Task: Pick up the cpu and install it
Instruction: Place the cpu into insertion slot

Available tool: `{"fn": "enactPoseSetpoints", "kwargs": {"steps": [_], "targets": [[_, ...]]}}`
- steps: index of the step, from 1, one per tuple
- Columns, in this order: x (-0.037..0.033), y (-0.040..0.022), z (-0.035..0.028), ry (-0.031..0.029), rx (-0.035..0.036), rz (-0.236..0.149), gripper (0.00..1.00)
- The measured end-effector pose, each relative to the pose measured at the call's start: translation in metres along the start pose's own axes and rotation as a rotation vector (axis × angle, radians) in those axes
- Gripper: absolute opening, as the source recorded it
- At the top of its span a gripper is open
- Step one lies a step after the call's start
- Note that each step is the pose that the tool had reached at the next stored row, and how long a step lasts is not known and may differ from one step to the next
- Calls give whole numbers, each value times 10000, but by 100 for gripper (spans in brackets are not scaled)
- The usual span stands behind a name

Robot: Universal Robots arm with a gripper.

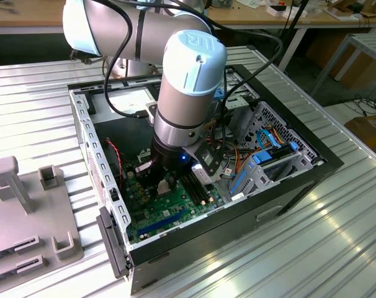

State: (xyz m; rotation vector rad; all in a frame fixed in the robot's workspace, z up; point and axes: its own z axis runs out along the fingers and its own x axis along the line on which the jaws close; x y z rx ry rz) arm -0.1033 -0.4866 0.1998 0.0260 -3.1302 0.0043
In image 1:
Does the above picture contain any silver CPU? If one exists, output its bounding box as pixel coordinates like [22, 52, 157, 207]
[156, 179, 172, 197]

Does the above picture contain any metal socket cover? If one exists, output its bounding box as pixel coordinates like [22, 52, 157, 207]
[137, 148, 153, 165]

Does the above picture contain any black RAM slot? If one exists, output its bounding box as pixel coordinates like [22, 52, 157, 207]
[195, 183, 211, 199]
[189, 179, 207, 202]
[184, 175, 204, 204]
[180, 175, 200, 205]

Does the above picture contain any green motherboard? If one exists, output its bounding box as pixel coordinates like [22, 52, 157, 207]
[121, 145, 229, 245]

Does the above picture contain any long blue expansion slot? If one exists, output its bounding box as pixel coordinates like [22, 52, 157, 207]
[137, 208, 187, 237]

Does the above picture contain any grey power supply unit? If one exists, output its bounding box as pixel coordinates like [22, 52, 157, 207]
[87, 86, 160, 156]

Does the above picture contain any blue plastic bay latch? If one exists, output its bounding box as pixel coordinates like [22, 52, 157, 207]
[230, 169, 248, 195]

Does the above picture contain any tall metal drive cage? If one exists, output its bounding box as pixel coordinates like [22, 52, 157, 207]
[212, 73, 259, 139]

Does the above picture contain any low metal disk bay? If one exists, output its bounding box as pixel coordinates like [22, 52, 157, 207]
[228, 141, 327, 202]

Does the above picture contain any hard disk in blue carrier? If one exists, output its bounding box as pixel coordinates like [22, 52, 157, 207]
[251, 141, 300, 166]

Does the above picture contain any black open PC case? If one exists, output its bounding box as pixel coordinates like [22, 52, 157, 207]
[66, 63, 346, 296]

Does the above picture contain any grey parts rack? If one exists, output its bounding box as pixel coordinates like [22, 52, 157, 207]
[0, 156, 85, 280]

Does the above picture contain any black tripod leg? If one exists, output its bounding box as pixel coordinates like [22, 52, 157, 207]
[273, 0, 310, 63]

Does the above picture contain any brown cardboard box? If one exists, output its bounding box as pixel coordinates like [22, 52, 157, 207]
[338, 49, 376, 91]
[344, 114, 376, 156]

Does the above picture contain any wooden top desk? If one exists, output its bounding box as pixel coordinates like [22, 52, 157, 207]
[0, 0, 65, 35]
[206, 0, 376, 73]

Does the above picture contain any silver side camera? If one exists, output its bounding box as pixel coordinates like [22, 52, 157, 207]
[134, 160, 153, 174]

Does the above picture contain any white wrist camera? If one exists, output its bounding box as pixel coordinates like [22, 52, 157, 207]
[190, 163, 222, 186]

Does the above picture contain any black USB cable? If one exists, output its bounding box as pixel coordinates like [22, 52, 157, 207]
[102, 0, 149, 120]

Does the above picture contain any twisted fan wire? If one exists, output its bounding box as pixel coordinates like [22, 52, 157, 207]
[104, 139, 128, 190]

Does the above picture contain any coloured power wire bundle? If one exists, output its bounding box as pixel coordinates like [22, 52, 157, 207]
[203, 117, 260, 187]

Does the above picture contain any blue flat data wire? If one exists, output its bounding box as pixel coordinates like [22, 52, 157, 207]
[255, 128, 284, 153]

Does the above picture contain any grey metal frame table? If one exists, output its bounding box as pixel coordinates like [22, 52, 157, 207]
[310, 32, 376, 100]

